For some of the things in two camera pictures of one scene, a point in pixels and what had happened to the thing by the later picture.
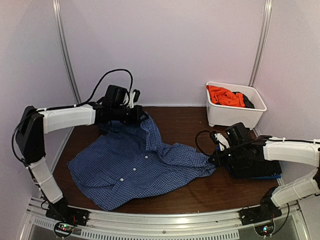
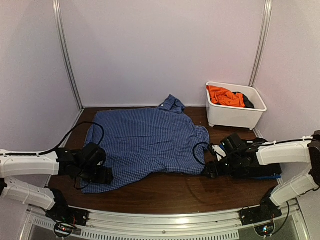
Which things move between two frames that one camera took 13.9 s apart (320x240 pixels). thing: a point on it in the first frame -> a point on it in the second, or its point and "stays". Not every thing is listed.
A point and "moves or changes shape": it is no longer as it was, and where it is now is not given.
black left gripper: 138,112 -> 105,177
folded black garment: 257,168 stays
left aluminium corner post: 68,59 stays
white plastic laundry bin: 226,115 stays
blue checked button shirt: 127,161 moves or changes shape
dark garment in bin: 247,103 stays
